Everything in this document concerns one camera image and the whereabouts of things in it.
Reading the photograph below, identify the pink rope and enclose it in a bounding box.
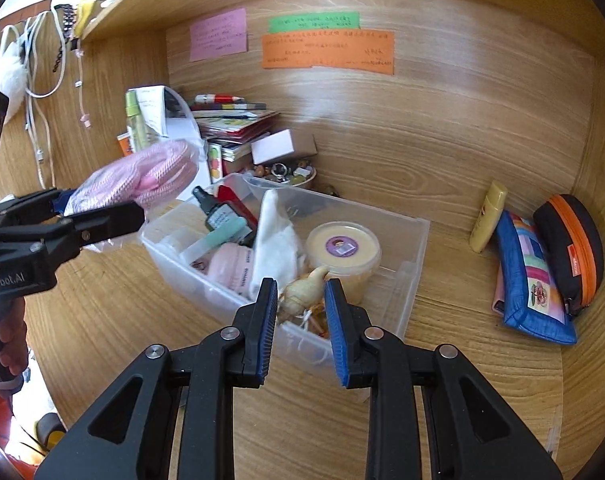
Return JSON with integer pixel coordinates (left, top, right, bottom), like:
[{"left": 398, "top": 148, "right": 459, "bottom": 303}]
[{"left": 64, "top": 138, "right": 204, "bottom": 252}]

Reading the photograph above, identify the translucent white round jar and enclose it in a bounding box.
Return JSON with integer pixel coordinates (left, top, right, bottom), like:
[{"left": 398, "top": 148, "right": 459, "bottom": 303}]
[{"left": 148, "top": 200, "right": 208, "bottom": 254}]

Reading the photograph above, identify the dark green spray bottle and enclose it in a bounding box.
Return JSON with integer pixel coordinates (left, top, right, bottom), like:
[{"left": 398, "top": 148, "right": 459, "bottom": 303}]
[{"left": 192, "top": 186, "right": 242, "bottom": 231}]

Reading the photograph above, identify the red velvet drawstring pouch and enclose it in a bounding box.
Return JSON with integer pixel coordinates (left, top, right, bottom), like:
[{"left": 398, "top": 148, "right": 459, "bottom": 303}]
[{"left": 217, "top": 184, "right": 258, "bottom": 230}]

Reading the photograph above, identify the teal frosted small bottle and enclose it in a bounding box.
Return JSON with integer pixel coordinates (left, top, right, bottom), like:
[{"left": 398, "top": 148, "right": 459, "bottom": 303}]
[{"left": 185, "top": 217, "right": 247, "bottom": 262}]

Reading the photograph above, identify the pink round portable fan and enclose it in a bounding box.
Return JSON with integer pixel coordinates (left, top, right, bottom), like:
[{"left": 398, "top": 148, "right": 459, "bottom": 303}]
[{"left": 207, "top": 243, "right": 254, "bottom": 297}]

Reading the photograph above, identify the white fleece pouch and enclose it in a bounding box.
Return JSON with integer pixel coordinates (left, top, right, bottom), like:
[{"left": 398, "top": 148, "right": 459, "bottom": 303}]
[{"left": 249, "top": 188, "right": 306, "bottom": 299}]

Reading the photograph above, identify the cream jar with purple label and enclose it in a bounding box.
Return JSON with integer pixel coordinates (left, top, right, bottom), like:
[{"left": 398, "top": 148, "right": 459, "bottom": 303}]
[{"left": 305, "top": 221, "right": 382, "bottom": 304}]

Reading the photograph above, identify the small beige seashell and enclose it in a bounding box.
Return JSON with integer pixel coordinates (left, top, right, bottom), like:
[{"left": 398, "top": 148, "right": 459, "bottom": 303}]
[{"left": 278, "top": 266, "right": 329, "bottom": 323}]

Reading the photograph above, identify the wooden gourd charm with cord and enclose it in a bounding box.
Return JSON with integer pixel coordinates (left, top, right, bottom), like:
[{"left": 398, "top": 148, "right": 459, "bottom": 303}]
[{"left": 281, "top": 302, "right": 331, "bottom": 364}]

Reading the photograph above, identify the person left hand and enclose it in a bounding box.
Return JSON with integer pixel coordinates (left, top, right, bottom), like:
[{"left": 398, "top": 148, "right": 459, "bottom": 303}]
[{"left": 0, "top": 298, "right": 28, "bottom": 376}]

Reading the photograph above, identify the orange small box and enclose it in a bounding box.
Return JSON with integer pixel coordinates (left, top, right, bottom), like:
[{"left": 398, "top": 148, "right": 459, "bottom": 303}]
[{"left": 117, "top": 132, "right": 133, "bottom": 156}]

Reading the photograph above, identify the yellow-green spray bottle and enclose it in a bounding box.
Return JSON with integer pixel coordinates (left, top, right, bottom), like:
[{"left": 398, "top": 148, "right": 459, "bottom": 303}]
[{"left": 124, "top": 90, "right": 148, "bottom": 153}]

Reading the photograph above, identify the white fluffy hanging item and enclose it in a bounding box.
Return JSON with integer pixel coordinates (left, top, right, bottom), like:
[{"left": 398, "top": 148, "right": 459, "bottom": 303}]
[{"left": 0, "top": 25, "right": 27, "bottom": 124}]

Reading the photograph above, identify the clear plastic storage bin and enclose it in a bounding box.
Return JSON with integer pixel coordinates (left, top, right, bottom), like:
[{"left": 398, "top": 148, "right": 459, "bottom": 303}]
[{"left": 137, "top": 172, "right": 432, "bottom": 391}]

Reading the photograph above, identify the white folded paper document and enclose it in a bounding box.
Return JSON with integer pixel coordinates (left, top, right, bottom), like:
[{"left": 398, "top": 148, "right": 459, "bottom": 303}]
[{"left": 129, "top": 84, "right": 211, "bottom": 202}]

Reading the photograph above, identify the blue patchwork pencil pouch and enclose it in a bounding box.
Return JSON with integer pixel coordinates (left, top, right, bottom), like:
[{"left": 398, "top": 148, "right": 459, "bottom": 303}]
[{"left": 493, "top": 210, "right": 577, "bottom": 346}]

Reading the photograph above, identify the fruit pattern box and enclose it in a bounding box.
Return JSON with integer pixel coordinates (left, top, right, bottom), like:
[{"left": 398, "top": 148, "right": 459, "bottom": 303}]
[{"left": 208, "top": 142, "right": 224, "bottom": 183}]

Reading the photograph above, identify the stack of books and cards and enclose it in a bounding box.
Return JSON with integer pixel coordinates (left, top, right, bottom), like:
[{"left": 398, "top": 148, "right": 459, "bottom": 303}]
[{"left": 191, "top": 94, "right": 281, "bottom": 162}]

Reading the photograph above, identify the small yellow lotion bottle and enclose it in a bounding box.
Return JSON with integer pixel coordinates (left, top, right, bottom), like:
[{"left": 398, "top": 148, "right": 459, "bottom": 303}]
[{"left": 469, "top": 180, "right": 508, "bottom": 254}]

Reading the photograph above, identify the bowl of beads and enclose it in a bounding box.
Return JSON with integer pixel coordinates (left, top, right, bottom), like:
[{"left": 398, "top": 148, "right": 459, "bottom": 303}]
[{"left": 244, "top": 159, "right": 317, "bottom": 188}]

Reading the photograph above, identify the black orange zip case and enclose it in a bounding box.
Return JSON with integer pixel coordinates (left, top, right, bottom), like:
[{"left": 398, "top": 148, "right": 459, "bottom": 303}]
[{"left": 534, "top": 194, "right": 604, "bottom": 318}]

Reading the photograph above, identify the white cardboard box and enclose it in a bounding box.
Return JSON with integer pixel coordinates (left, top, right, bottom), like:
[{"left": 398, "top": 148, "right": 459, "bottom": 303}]
[{"left": 252, "top": 129, "right": 318, "bottom": 165}]

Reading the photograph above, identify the pink sticky note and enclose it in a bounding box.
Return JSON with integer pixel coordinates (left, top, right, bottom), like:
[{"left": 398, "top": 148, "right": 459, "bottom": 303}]
[{"left": 190, "top": 8, "right": 248, "bottom": 62}]

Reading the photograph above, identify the green sticky note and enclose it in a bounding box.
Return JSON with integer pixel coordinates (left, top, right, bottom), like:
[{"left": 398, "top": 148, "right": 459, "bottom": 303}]
[{"left": 268, "top": 11, "right": 360, "bottom": 34}]

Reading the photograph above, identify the orange sticky note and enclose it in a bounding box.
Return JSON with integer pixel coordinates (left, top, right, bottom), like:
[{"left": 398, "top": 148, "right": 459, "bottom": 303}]
[{"left": 262, "top": 28, "right": 395, "bottom": 75}]

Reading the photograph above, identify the pink earphone cable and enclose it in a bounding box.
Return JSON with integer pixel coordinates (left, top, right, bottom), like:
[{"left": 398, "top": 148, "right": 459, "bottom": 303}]
[{"left": 71, "top": 44, "right": 93, "bottom": 129}]

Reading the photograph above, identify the white charging cable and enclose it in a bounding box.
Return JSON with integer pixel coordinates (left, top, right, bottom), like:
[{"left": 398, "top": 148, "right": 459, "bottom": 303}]
[{"left": 12, "top": 6, "right": 69, "bottom": 191}]

